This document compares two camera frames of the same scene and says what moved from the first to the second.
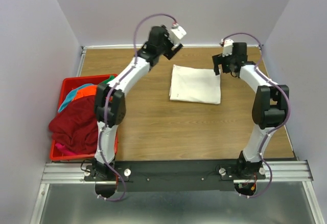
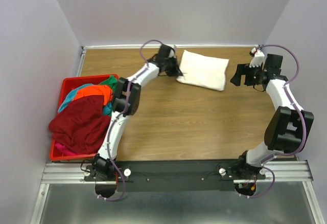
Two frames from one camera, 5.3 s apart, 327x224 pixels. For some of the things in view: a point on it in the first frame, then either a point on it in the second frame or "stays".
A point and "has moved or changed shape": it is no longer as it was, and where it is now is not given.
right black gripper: (218, 60) → (244, 69)
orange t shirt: (91, 90) stays
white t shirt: (196, 85) has moved or changed shape
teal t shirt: (70, 97) stays
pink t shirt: (63, 150) stays
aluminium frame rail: (69, 173) stays
